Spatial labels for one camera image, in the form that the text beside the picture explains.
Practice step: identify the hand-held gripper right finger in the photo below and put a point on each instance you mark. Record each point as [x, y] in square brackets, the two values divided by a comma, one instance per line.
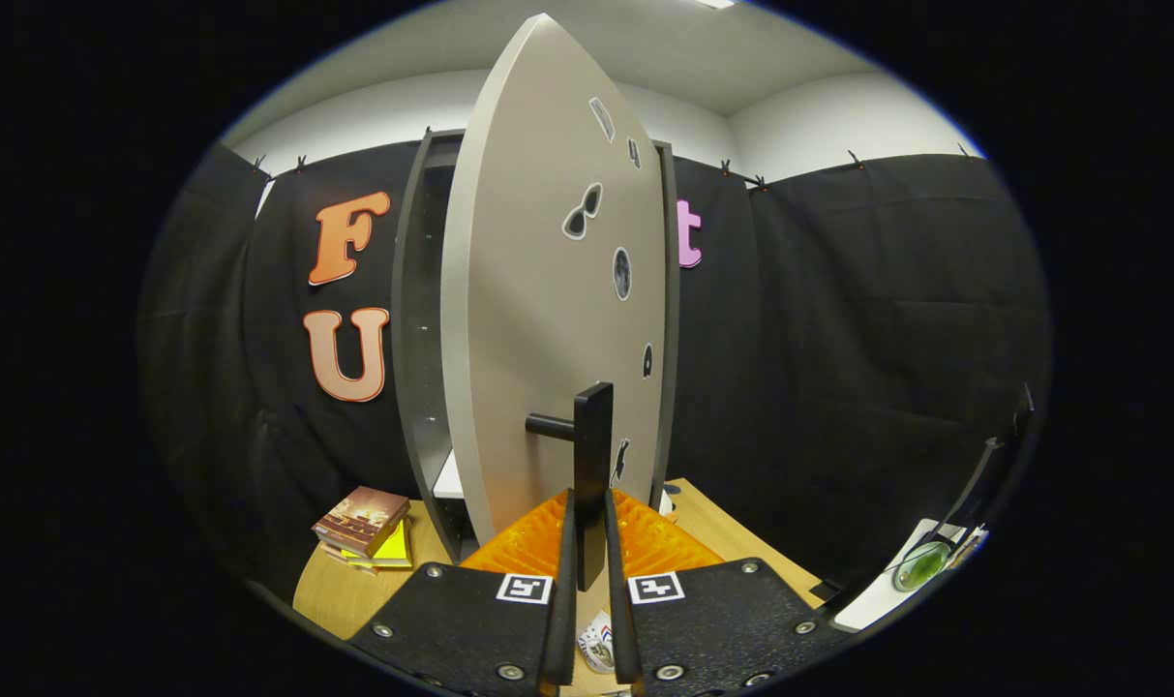
[622, 620]

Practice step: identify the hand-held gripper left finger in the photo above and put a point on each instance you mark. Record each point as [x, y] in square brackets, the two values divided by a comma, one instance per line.
[562, 620]

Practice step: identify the white striped shoe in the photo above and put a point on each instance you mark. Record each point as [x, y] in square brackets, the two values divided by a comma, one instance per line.
[596, 644]

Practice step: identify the dark grey shoe cabinet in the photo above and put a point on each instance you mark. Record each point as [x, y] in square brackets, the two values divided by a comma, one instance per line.
[414, 339]

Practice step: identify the yellow book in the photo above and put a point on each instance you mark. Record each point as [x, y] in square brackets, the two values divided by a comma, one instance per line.
[393, 547]

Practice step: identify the brown cover book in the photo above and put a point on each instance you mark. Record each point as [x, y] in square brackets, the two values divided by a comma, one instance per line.
[362, 518]

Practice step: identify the pale thin book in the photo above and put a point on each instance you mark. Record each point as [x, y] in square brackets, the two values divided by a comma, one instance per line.
[340, 559]

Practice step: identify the white board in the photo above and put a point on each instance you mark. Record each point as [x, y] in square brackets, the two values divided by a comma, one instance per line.
[877, 605]

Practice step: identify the green round dish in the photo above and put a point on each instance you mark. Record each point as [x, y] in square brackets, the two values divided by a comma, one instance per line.
[920, 564]

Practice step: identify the black backdrop cloth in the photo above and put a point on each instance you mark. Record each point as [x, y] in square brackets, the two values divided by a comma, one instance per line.
[838, 339]

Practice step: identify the black stand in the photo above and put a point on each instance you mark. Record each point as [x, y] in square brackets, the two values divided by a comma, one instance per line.
[983, 465]

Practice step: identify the row of black cloth clips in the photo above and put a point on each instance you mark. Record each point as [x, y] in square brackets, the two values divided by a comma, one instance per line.
[725, 167]

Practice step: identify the ceiling light panel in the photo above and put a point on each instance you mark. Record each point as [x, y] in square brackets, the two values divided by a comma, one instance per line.
[715, 3]

